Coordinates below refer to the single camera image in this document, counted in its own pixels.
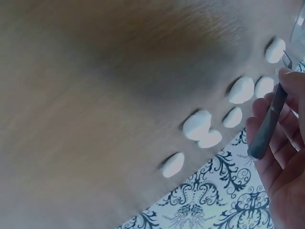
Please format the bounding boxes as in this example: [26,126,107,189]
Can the person's right hand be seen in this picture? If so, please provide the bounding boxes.
[244,67,305,229]

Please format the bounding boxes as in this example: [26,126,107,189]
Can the group of white cotton balls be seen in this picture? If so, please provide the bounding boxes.
[162,38,286,178]

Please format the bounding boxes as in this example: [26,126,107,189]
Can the clear glass jar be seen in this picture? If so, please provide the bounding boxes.
[289,0,305,52]

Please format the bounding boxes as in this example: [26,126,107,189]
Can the grey metal tweezers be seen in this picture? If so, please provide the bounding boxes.
[247,49,296,161]

